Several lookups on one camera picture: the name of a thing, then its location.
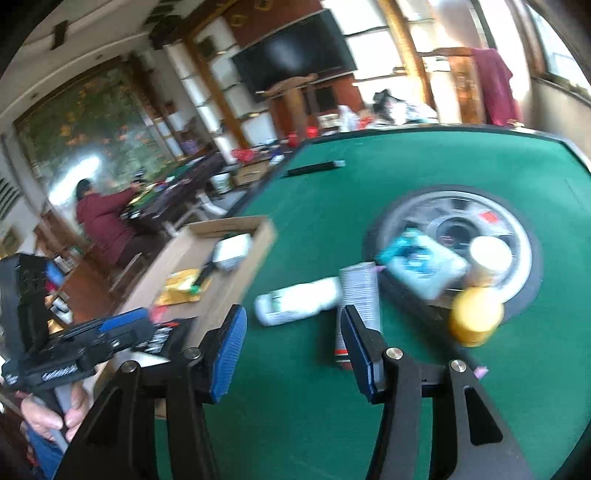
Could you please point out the floral wall painting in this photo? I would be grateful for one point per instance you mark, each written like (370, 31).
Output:
(92, 124)

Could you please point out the white jar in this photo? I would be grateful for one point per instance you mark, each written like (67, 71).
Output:
(489, 261)

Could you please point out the black white packet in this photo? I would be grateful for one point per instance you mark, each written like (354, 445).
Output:
(157, 339)

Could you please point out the tall-back wooden chair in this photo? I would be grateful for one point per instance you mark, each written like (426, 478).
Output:
(291, 99)

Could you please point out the teal white tissue pack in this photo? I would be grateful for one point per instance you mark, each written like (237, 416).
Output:
(420, 263)

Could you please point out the person's left hand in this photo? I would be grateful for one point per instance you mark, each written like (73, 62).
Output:
(46, 417)

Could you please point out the maroon garment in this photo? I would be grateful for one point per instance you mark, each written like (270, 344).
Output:
(496, 83)

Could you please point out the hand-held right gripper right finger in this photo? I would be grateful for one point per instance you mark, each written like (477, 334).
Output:
(360, 355)

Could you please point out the clear packet red contents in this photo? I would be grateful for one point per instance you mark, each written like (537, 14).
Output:
(158, 314)

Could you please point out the red plastic bag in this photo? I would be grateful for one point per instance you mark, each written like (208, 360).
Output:
(242, 154)

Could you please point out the white rectangular box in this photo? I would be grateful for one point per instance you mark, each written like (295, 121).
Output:
(233, 251)

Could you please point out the round table control panel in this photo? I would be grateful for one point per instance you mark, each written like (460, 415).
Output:
(517, 221)

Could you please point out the window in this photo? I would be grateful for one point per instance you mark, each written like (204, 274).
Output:
(563, 41)

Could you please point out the black tube white script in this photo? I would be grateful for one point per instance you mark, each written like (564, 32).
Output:
(205, 274)

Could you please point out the yellow cracker packet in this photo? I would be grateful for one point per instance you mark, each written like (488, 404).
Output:
(182, 286)

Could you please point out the white plastic bag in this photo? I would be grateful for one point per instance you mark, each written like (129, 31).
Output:
(348, 117)

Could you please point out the black television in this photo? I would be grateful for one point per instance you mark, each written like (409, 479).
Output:
(295, 50)

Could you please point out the folding mahjong table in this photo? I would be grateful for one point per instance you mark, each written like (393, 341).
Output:
(184, 180)

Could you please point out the grey red carton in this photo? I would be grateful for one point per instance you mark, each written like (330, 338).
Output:
(358, 295)

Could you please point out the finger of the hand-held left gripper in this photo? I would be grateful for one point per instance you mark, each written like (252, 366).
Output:
(129, 340)
(124, 320)

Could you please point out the brown cardboard box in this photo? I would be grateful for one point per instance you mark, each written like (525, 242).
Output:
(184, 249)

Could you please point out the black bar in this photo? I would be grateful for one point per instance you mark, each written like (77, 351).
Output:
(314, 168)

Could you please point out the white plastic bottle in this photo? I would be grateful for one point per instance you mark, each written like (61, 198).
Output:
(295, 300)

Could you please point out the carved wooden armchair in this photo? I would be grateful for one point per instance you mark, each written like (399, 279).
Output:
(461, 83)

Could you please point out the yellow lid jar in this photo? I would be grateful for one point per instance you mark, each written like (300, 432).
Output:
(475, 318)

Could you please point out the white wall shelving unit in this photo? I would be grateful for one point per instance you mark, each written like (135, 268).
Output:
(203, 87)

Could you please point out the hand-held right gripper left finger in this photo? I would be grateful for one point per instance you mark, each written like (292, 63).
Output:
(228, 350)

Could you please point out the white round bucket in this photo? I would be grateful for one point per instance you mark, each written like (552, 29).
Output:
(220, 183)

